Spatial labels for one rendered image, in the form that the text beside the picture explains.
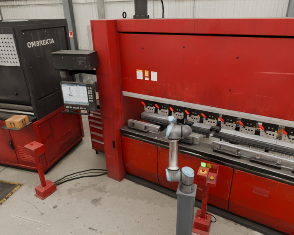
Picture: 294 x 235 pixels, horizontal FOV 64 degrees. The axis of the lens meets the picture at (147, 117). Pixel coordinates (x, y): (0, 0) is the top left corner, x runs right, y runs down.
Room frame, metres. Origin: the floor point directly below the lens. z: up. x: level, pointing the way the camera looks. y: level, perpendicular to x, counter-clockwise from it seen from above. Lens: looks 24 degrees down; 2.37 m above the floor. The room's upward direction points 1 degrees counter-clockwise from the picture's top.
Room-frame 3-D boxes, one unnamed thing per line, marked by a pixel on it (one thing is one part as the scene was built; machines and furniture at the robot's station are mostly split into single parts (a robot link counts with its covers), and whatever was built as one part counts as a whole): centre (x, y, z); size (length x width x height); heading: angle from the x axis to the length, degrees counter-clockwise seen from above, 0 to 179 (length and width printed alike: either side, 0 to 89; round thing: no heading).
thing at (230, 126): (2.32, -0.90, 1.26); 0.15 x 0.09 x 0.17; 58
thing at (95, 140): (3.72, 0.67, 0.50); 0.50 x 0.50 x 1.00; 58
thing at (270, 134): (2.11, -1.24, 1.26); 0.15 x 0.09 x 0.17; 58
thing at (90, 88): (2.85, 0.84, 1.42); 0.45 x 0.12 x 0.36; 75
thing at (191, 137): (2.60, -0.46, 0.92); 0.39 x 0.06 x 0.10; 58
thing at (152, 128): (2.92, 0.05, 0.92); 0.50 x 0.06 x 0.10; 58
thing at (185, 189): (1.81, -0.38, 0.82); 0.15 x 0.15 x 0.10
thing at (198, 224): (2.03, -0.63, 0.06); 0.25 x 0.20 x 0.12; 157
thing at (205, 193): (2.06, -0.64, 0.39); 0.05 x 0.05 x 0.54; 67
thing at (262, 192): (1.95, -1.20, 0.59); 0.15 x 0.02 x 0.07; 58
